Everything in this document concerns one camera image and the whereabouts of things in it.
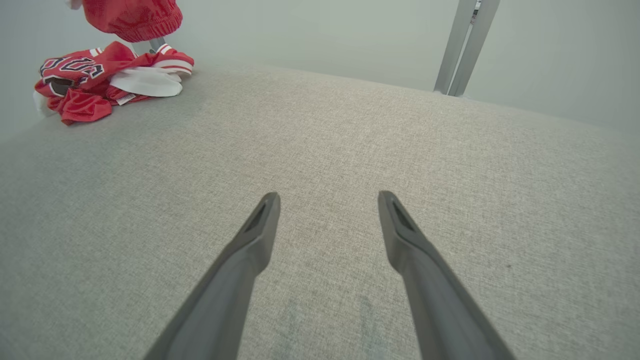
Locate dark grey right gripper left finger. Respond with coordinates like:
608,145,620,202
144,192,281,360

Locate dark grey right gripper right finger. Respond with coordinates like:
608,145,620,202
378,190,516,360

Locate red Bulls basketball jersey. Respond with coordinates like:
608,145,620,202
33,41,195,126

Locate red shorts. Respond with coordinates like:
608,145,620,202
65,0,184,44

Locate grey double-bar metal post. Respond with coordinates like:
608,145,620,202
433,0,501,97

